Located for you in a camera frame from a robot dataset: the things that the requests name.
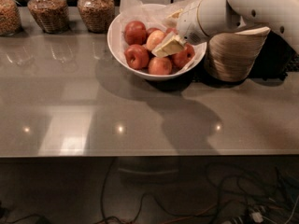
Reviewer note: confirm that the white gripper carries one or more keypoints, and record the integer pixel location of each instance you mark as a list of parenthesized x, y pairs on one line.
[(189, 27)]

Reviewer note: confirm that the yellow-red apple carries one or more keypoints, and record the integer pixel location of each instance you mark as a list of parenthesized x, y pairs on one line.
[(160, 66), (154, 39)]

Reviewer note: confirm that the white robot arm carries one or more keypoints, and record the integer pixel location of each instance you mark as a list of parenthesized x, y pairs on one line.
[(202, 19)]

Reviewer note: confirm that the small red apple behind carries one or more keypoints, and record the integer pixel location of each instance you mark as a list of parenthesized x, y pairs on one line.
[(151, 30)]

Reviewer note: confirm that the red apple back left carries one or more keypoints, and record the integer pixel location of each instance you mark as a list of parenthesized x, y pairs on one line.
[(135, 32)]

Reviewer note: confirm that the yellow-red apple front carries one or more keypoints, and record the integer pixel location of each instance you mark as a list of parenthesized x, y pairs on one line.
[(160, 66)]

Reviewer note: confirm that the red apple front left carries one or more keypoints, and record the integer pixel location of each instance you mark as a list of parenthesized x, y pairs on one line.
[(137, 57)]

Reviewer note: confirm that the white ceramic bowl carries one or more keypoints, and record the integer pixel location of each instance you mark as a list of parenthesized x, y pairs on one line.
[(152, 15)]

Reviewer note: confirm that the front stack paper bowls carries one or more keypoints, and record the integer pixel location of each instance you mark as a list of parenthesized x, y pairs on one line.
[(231, 56)]

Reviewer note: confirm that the right glass cereal jar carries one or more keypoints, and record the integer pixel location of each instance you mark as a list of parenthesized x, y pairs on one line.
[(97, 15)]

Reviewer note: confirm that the glass cereal jar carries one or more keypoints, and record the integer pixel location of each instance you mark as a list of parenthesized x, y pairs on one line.
[(10, 19), (51, 16), (97, 15)]

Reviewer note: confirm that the middle glass cereal jar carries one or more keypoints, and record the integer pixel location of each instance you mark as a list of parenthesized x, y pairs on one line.
[(51, 16)]

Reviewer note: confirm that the left glass cereal jar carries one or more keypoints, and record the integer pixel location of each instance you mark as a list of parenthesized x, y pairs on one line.
[(10, 19)]

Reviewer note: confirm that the white power adapter on floor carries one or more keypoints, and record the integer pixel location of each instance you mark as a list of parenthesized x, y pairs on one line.
[(257, 217)]

